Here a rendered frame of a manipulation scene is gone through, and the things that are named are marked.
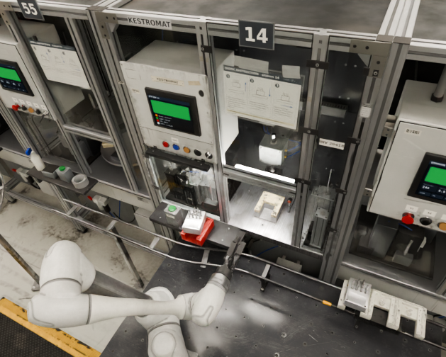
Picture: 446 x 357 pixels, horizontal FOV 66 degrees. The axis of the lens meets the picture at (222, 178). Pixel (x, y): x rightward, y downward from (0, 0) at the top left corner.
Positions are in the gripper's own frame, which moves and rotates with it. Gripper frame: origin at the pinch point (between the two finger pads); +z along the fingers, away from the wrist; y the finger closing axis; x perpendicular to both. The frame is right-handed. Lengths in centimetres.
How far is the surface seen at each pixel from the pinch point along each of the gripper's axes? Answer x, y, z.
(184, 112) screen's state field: 31, 53, 18
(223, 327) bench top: 1, -44, -25
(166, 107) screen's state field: 41, 54, 18
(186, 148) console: 36, 31, 20
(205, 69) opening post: 21, 72, 22
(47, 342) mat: 128, -111, -65
